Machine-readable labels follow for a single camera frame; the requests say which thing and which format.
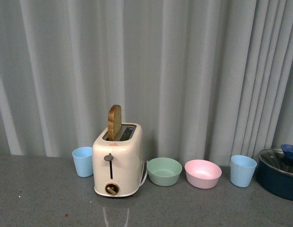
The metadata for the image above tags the cream white toaster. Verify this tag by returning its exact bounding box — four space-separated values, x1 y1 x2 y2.
92 123 145 198

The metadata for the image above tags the dark blue saucepan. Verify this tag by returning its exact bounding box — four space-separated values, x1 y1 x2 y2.
257 160 293 201

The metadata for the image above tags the brown toast slice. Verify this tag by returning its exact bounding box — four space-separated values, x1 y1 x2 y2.
107 105 122 141

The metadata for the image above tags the pink plastic bowl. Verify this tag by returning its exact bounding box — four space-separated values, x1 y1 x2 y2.
185 159 222 189

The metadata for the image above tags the white toaster power cord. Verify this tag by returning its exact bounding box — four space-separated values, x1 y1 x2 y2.
139 161 149 187

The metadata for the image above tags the light blue cup right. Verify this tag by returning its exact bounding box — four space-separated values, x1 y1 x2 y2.
230 155 257 188

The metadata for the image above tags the grey curtain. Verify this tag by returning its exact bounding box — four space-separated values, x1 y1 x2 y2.
0 0 293 166

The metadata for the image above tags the green plastic bowl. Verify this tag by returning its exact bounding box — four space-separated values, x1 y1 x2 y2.
147 157 182 186

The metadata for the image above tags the glass pot lid blue knob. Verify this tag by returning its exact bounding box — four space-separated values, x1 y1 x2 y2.
259 144 293 177

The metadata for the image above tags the light blue cup left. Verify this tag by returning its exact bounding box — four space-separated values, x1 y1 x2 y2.
72 147 93 177

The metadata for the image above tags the light blue cup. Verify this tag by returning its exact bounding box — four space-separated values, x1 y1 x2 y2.
230 155 257 188
72 147 93 177

